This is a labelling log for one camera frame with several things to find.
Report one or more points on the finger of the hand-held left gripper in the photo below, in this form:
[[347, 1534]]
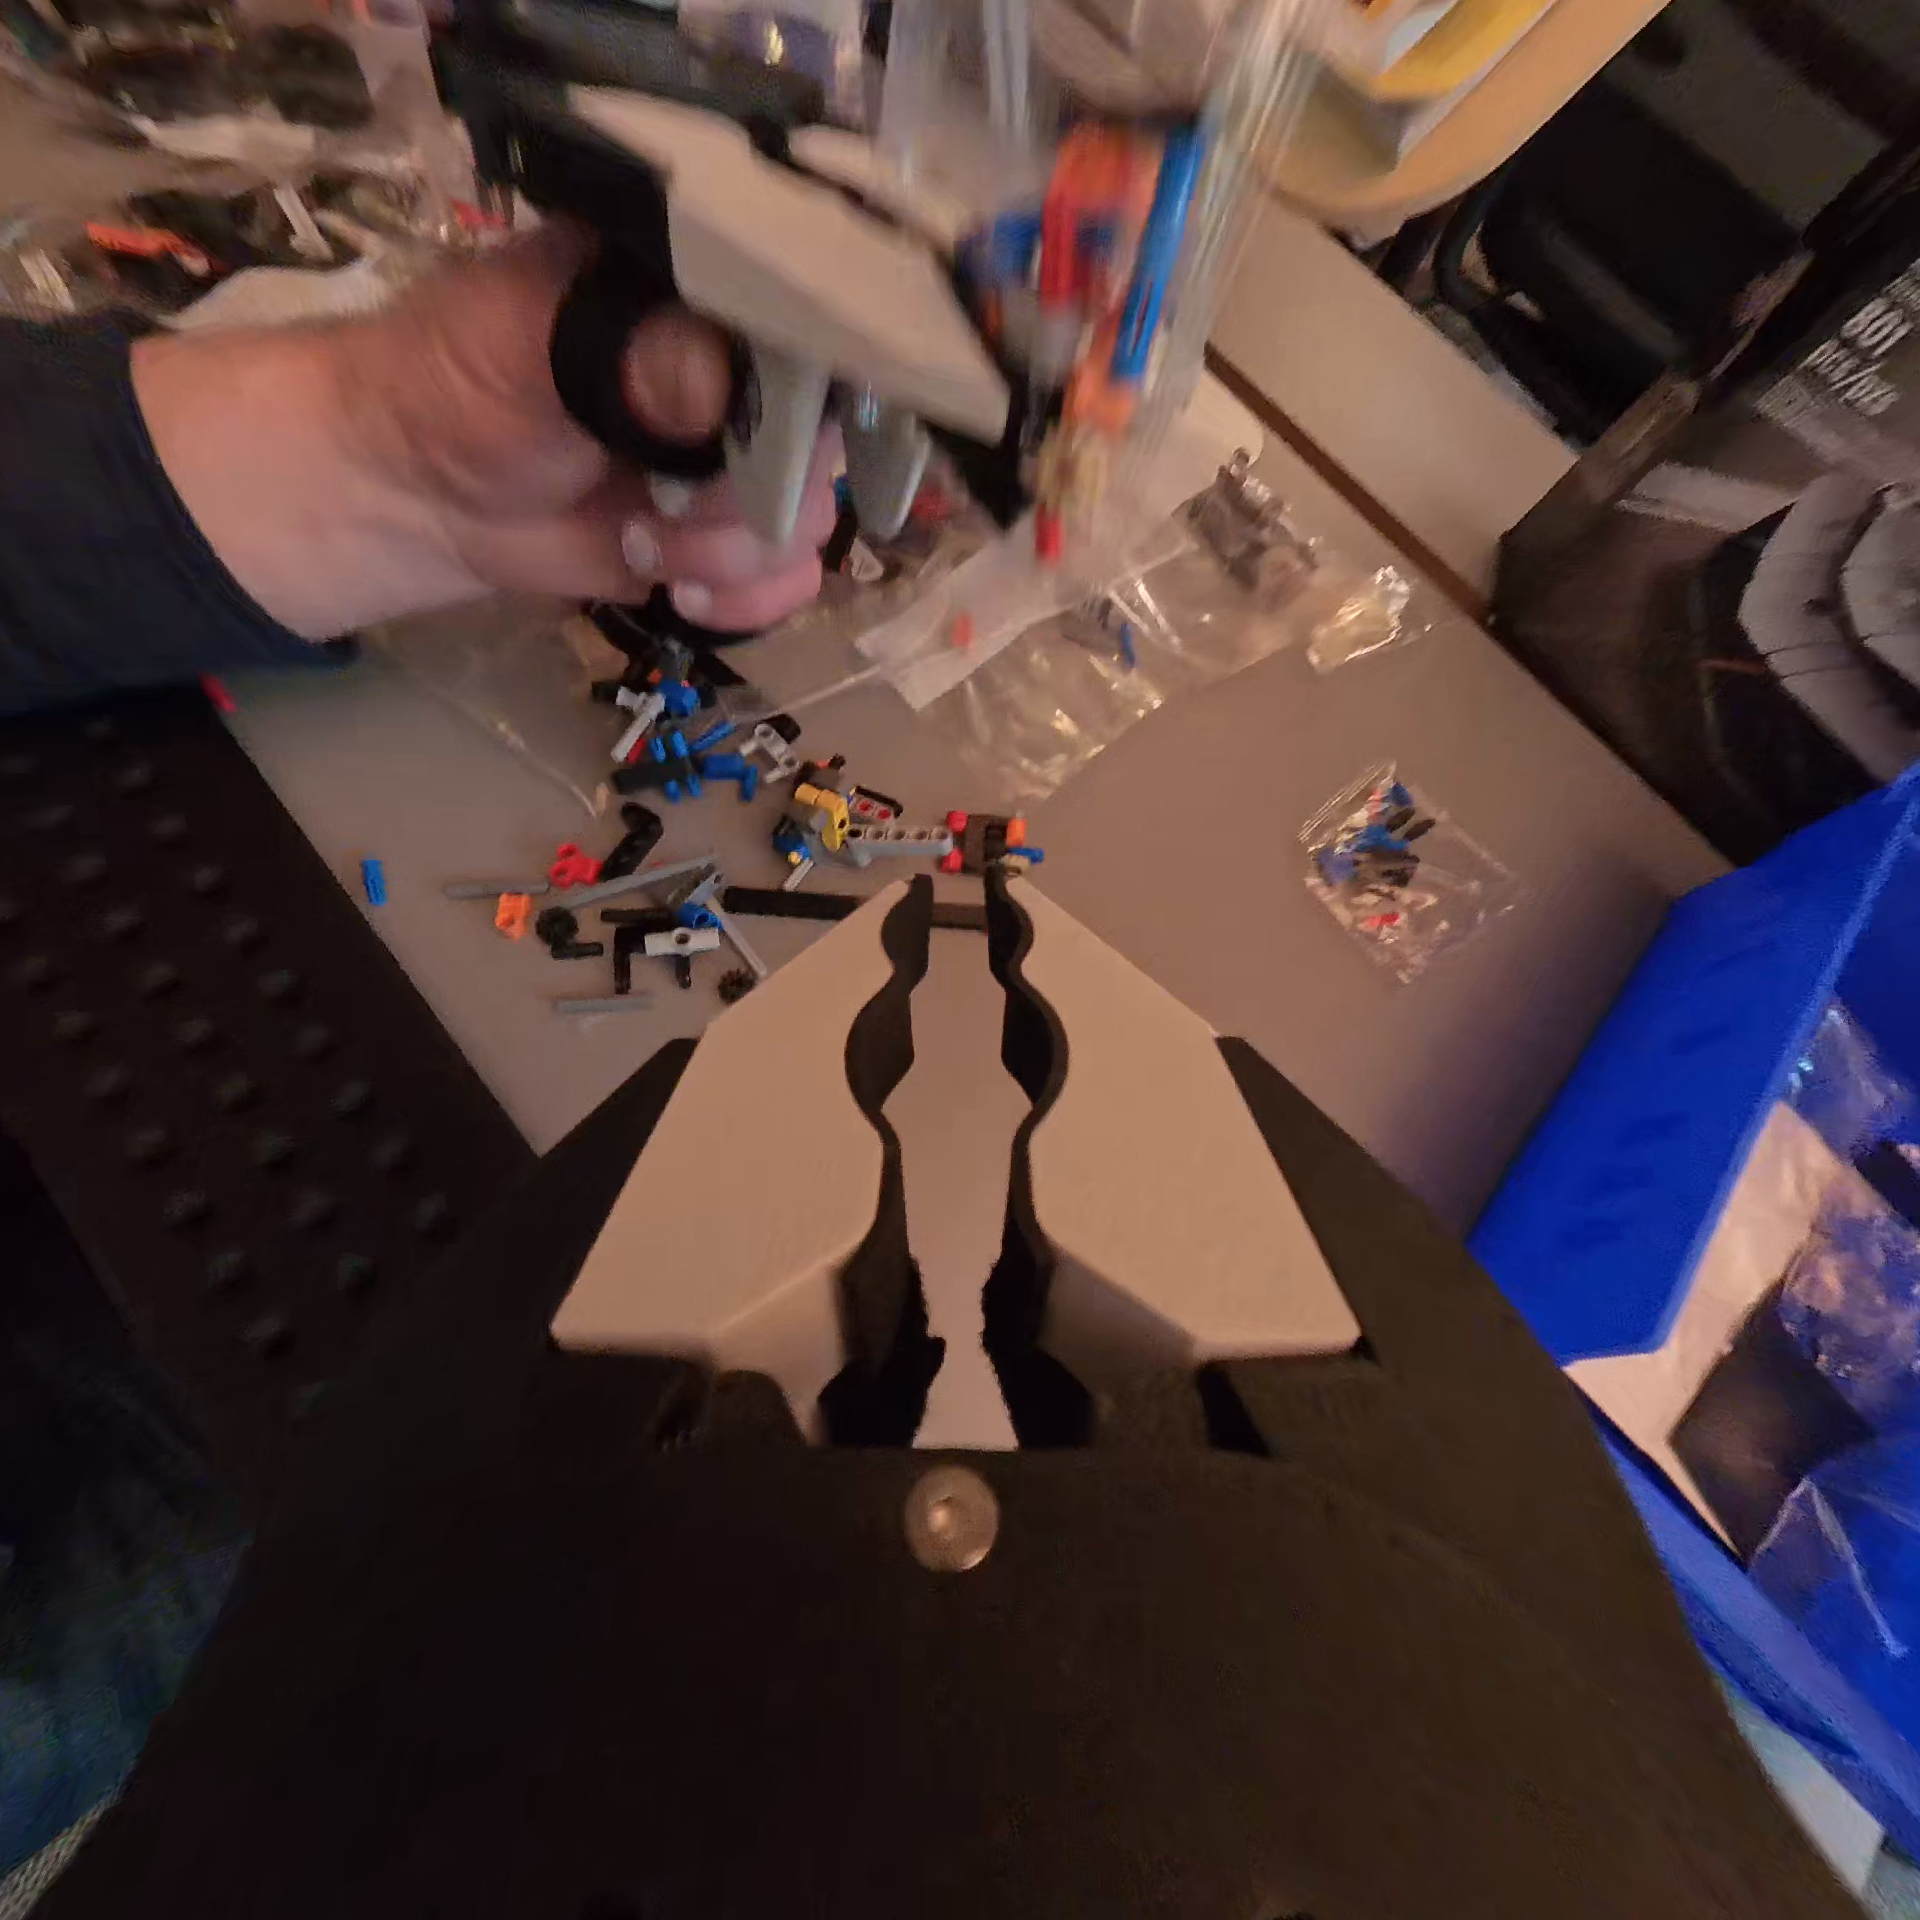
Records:
[[900, 195], [810, 285]]

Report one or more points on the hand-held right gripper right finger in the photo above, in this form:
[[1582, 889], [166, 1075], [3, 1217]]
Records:
[[1201, 1201]]

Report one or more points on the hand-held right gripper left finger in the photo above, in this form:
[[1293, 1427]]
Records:
[[733, 1184]]

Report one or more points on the large clear lego bag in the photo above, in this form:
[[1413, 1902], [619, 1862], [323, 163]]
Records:
[[1141, 225]]

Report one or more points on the pile of lego part bags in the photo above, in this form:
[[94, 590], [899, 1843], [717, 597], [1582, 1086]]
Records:
[[224, 91]]

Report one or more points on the small bag of lego pieces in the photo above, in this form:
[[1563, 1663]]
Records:
[[1381, 863]]

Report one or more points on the scattered loose lego pieces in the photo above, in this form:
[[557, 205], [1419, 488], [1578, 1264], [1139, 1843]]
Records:
[[900, 840]]

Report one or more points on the black lego set box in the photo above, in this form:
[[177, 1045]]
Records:
[[1723, 600]]

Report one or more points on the person's left hand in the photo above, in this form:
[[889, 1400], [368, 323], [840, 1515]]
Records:
[[376, 435]]

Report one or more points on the blue plastic storage bin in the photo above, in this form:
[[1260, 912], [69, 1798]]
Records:
[[1650, 1080]]

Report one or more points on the black perforated office chair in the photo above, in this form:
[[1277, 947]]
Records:
[[224, 1049]]

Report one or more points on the yellow instruction booklet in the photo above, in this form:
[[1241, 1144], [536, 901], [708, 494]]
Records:
[[1470, 45]]

